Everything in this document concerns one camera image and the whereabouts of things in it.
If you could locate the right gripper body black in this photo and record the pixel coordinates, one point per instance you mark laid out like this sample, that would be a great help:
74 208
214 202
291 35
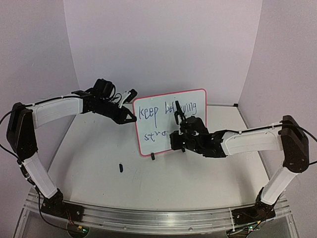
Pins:
182 126

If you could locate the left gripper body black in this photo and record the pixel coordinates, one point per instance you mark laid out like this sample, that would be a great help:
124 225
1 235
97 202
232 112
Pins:
104 110

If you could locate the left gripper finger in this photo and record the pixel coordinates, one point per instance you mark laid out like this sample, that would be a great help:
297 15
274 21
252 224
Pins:
130 120
129 114

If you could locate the pink framed whiteboard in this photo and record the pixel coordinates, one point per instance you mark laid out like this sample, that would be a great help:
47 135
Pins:
156 121

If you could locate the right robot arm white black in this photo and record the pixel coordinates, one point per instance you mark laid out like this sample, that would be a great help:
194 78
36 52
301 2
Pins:
284 138

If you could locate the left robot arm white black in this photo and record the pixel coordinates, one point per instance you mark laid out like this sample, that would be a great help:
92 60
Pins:
24 119

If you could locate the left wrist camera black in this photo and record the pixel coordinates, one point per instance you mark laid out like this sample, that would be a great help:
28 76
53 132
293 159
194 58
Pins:
125 97

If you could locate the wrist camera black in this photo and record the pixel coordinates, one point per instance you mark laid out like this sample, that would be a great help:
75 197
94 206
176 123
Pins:
178 114
125 97

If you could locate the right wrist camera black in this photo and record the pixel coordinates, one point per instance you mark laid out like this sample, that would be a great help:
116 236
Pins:
178 114

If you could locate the wire whiteboard stand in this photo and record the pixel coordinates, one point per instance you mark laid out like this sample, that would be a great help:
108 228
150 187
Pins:
153 155

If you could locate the aluminium front rail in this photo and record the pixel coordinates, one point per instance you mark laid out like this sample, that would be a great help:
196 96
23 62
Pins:
164 222

